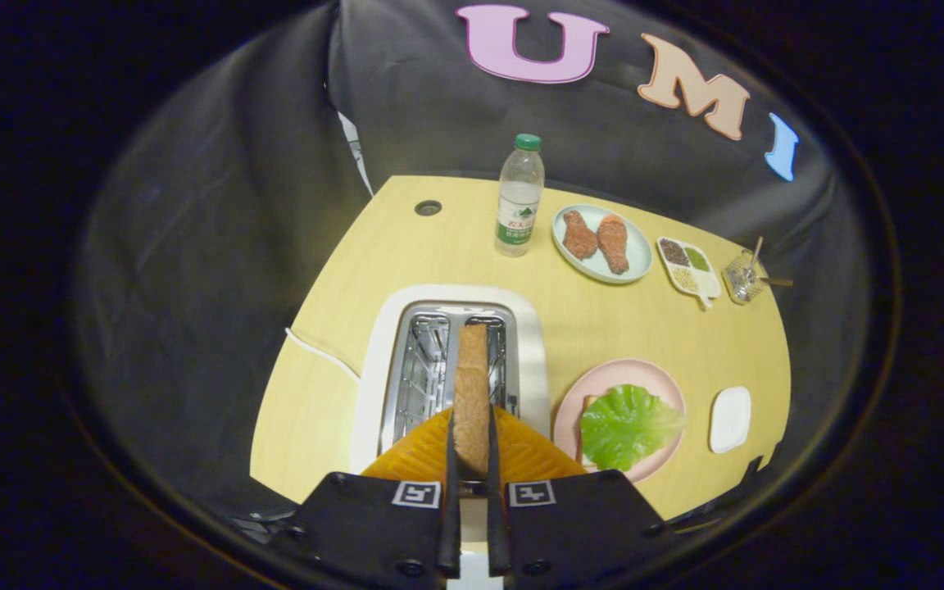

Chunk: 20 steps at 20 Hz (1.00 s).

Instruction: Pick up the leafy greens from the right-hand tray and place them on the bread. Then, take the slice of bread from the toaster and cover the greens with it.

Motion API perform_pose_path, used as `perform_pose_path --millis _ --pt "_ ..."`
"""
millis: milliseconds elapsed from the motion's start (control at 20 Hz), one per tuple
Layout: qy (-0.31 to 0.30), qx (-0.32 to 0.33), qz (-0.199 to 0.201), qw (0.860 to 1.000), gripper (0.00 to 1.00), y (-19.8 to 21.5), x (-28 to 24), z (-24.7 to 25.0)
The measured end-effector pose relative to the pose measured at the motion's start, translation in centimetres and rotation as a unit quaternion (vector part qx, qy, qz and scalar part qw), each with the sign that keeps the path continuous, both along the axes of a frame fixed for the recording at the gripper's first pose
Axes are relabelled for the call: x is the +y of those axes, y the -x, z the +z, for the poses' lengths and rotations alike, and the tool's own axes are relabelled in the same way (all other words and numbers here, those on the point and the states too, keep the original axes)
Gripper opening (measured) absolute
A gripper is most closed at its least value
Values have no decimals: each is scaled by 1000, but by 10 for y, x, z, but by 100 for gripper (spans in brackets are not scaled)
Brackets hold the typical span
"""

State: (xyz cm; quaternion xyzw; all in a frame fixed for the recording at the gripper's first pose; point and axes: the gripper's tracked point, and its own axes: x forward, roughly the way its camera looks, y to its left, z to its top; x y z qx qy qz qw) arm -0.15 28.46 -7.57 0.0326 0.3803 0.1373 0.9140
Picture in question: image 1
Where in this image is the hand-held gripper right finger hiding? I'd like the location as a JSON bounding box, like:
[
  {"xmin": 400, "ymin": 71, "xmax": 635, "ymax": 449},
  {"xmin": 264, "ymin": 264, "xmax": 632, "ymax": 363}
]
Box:
[{"xmin": 484, "ymin": 404, "xmax": 678, "ymax": 584}]

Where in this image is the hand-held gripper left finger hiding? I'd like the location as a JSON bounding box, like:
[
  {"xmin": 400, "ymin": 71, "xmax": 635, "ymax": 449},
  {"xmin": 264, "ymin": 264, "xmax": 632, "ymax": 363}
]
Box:
[{"xmin": 271, "ymin": 406, "xmax": 463, "ymax": 584}]

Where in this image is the green lettuce leaf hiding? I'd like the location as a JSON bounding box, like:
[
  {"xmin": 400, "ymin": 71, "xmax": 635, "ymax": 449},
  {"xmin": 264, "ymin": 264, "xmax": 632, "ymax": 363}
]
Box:
[{"xmin": 579, "ymin": 383, "xmax": 687, "ymax": 472}]

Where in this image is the pink round plate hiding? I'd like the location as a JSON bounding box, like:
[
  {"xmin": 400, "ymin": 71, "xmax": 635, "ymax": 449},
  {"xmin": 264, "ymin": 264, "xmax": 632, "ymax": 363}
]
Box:
[{"xmin": 552, "ymin": 358, "xmax": 688, "ymax": 484}]

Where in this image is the white toaster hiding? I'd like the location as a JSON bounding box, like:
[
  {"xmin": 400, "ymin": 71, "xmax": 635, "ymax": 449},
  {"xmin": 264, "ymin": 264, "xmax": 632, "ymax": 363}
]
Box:
[{"xmin": 349, "ymin": 284, "xmax": 552, "ymax": 476}]

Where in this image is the white rounded square plate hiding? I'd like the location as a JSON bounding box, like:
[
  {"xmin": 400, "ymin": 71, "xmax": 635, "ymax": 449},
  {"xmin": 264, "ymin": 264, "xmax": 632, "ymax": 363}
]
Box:
[{"xmin": 709, "ymin": 387, "xmax": 752, "ymax": 454}]

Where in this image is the pale green round plate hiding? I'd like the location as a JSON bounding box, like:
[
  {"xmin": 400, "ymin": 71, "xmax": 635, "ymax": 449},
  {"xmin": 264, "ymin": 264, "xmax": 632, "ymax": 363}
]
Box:
[{"xmin": 551, "ymin": 203, "xmax": 654, "ymax": 285}]

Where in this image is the brown meat piece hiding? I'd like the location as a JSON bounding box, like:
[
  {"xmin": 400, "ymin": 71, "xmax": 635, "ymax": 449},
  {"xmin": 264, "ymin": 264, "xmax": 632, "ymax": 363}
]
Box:
[
  {"xmin": 562, "ymin": 210, "xmax": 599, "ymax": 261},
  {"xmin": 597, "ymin": 215, "xmax": 631, "ymax": 275}
]

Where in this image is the white divided seasoning dish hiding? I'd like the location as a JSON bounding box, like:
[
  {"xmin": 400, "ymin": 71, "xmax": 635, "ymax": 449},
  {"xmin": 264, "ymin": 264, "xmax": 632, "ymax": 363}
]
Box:
[{"xmin": 656, "ymin": 236, "xmax": 723, "ymax": 311}]

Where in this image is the clear plastic water bottle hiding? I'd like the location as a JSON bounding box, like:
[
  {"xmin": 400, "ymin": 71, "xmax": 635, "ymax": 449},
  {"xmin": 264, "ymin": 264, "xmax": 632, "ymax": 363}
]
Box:
[{"xmin": 494, "ymin": 134, "xmax": 546, "ymax": 258}]

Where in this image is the black backdrop cloth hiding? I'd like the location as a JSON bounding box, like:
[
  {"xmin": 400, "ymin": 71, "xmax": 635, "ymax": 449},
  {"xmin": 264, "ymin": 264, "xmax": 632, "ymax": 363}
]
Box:
[{"xmin": 70, "ymin": 0, "xmax": 850, "ymax": 525}]

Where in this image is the clear glass cup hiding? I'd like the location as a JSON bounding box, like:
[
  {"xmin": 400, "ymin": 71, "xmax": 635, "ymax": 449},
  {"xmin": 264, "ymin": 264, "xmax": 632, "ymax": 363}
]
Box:
[{"xmin": 722, "ymin": 250, "xmax": 768, "ymax": 305}]

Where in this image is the white power cable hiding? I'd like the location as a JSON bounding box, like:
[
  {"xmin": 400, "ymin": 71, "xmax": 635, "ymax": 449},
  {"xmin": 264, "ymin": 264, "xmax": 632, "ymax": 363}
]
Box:
[{"xmin": 285, "ymin": 328, "xmax": 361, "ymax": 384}]

